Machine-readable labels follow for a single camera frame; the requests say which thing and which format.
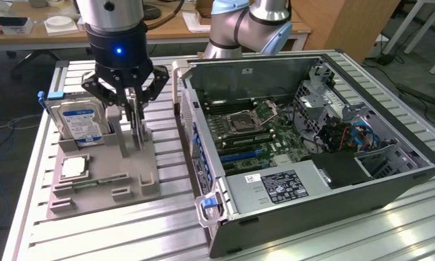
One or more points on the green RAM stick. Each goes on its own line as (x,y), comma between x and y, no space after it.
(93,183)
(244,139)

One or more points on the black monitor stand base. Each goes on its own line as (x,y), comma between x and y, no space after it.
(152,12)

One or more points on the wooden cabinet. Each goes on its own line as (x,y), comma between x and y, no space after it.
(347,27)

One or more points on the grey power supply unit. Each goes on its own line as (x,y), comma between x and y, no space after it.
(245,195)

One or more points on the black plastic air shroud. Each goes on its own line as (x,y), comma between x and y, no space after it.
(336,168)

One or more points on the black chair base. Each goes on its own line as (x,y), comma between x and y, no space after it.
(21,62)

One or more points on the wooden desk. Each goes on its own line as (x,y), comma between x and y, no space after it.
(21,39)

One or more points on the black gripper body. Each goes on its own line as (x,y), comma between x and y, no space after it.
(119,59)

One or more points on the hard disk with blue carrier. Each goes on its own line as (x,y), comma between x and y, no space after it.
(77,122)

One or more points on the perforated metal disk bay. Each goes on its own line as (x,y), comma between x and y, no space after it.
(319,108)

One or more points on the grey cup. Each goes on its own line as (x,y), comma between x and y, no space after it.
(38,3)

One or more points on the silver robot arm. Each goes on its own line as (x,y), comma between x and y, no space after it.
(235,24)

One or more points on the CPU socket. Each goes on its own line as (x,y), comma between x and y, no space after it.
(243,122)

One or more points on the black open PC case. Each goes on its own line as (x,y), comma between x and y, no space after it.
(311,217)

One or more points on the metal socket cover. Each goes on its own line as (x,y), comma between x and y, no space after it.
(265,111)

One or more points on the grey metal disk bay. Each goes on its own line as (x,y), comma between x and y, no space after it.
(384,163)

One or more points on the silver CPU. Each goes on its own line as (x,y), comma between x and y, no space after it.
(73,167)

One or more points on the black floor stand base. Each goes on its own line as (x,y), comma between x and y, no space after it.
(424,95)

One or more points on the white box with black lid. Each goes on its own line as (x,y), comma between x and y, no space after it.
(17,28)

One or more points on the white round dish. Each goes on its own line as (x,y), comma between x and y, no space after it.
(61,24)

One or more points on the black power brick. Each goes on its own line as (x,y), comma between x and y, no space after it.
(386,59)

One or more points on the black RAM slot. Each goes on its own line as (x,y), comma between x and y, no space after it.
(229,106)
(229,102)
(229,109)

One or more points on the graphics card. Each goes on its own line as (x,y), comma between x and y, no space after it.
(139,136)

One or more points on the green motherboard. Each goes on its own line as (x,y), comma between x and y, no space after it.
(275,141)

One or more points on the white papers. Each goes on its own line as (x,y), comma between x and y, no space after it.
(195,23)

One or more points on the blue expansion slot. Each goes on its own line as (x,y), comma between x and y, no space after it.
(239,157)

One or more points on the white table frame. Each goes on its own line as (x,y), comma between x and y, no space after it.
(418,27)

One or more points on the silver chipset heatsink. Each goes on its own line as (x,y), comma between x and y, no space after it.
(284,160)

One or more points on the grey parts rack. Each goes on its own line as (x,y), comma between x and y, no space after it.
(104,195)

